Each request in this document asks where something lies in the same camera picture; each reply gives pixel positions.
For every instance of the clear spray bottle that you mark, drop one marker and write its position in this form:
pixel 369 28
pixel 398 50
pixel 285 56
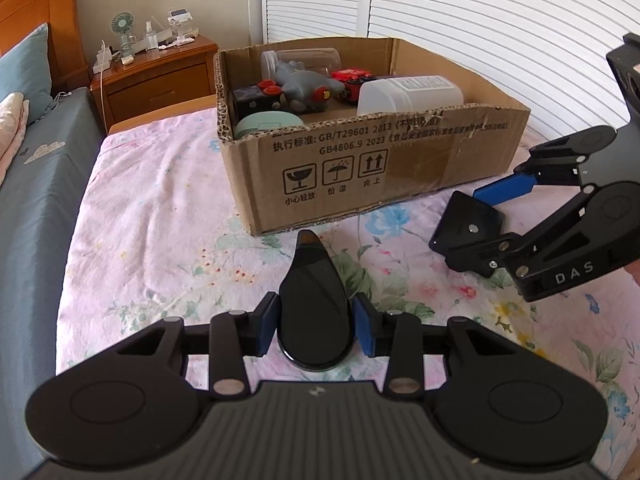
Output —
pixel 150 37

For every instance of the small green desk fan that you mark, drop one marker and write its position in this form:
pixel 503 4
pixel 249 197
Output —
pixel 123 27

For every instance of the blue pillow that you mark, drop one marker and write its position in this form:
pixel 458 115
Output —
pixel 25 75

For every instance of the brown cardboard box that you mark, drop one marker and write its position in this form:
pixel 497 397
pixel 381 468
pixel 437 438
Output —
pixel 325 195

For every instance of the white power strip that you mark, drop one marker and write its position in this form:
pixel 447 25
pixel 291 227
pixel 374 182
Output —
pixel 102 57

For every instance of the clear acrylic phone stand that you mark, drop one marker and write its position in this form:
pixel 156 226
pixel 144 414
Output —
pixel 179 20

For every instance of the pink floral bed sheet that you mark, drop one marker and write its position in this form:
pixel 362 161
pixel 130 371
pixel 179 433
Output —
pixel 150 220

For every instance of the grey plastic animal toy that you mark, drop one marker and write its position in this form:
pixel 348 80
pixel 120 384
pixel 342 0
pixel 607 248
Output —
pixel 300 85

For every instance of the wooden nightstand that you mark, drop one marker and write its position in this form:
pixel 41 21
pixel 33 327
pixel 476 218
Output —
pixel 155 80

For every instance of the teal egg-shaped case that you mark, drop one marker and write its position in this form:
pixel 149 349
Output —
pixel 265 122

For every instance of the narrow white louvered door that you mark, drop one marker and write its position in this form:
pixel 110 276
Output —
pixel 315 0

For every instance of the wooden bed frame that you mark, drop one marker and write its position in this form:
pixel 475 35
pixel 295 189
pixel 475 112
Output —
pixel 160 115

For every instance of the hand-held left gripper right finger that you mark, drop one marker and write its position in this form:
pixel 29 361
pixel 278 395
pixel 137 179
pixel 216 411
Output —
pixel 364 325

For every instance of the white translucent plastic container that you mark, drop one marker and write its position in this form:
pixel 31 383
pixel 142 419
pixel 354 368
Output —
pixel 400 95

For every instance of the black square pad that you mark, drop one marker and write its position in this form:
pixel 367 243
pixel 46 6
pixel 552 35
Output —
pixel 460 225

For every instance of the black cube toy red knobs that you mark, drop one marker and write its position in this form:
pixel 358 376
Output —
pixel 247 102

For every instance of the red toy car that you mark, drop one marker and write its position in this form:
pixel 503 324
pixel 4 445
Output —
pixel 350 77

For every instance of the clear plastic jar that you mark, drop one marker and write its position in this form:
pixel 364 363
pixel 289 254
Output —
pixel 320 62

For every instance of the wooden headboard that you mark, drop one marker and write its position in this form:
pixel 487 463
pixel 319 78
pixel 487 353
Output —
pixel 35 0

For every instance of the blue bed sheet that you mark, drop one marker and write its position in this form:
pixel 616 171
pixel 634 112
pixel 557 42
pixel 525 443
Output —
pixel 45 210

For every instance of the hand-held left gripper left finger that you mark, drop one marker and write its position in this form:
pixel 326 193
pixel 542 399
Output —
pixel 267 322

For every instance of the black oval glossy holder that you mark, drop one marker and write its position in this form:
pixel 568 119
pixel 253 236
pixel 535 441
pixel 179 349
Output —
pixel 312 310

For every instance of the pink quilt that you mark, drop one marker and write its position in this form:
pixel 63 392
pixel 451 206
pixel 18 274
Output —
pixel 11 125

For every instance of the wide white louvered door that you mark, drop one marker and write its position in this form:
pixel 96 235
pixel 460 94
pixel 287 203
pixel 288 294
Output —
pixel 500 25

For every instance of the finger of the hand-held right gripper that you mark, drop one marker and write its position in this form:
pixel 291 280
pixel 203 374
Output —
pixel 505 187
pixel 550 225

